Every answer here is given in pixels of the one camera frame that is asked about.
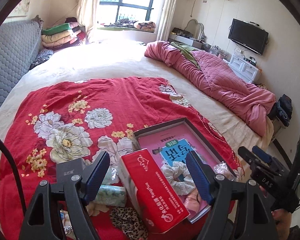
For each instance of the red tissue box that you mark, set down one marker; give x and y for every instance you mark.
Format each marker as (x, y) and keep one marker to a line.
(156, 202)

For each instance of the pink quilted duvet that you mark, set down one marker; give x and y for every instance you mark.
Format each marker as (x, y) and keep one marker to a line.
(216, 79)

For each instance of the green floral tissue pack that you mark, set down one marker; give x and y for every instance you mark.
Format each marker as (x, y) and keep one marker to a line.
(111, 195)

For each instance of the beige bed sheet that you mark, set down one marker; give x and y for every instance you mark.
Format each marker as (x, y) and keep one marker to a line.
(102, 61)

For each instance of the clear plastic bag pink item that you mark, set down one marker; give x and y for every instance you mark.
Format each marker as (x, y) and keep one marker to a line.
(222, 168)

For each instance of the green item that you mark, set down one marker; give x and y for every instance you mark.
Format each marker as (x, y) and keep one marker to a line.
(111, 177)

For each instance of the grey tray with pink book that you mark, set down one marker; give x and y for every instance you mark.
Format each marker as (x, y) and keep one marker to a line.
(172, 141)

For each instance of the grey quilted headboard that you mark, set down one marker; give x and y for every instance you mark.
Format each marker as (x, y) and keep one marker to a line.
(20, 43)

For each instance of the black flat television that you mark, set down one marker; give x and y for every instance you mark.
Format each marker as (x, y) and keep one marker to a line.
(249, 36)

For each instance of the white floral scrunchie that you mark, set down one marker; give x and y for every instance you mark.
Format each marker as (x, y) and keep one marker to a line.
(178, 176)

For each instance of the stack of folded blankets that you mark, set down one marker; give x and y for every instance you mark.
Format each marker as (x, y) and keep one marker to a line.
(65, 35)

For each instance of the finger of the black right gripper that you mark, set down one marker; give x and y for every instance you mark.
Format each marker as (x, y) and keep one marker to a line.
(273, 163)
(257, 166)

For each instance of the white drawer cabinet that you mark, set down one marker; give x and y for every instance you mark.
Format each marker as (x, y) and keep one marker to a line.
(244, 70)

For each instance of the dark patterned pillow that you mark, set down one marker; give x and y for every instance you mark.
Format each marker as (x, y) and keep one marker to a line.
(42, 57)

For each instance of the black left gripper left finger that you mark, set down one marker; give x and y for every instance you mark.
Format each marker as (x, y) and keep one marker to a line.
(43, 220)

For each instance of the leopard print scrunchie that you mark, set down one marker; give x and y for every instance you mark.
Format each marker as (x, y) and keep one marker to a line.
(128, 220)

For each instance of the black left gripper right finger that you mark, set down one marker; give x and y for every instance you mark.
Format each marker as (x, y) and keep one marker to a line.
(238, 210)

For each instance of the cream plush bear purple cloth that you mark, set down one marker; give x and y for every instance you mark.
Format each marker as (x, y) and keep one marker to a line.
(95, 209)

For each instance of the clothes on window sill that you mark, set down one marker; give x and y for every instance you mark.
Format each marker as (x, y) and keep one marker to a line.
(126, 23)

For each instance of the red floral blanket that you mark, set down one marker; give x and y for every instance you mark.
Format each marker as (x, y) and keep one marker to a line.
(73, 120)

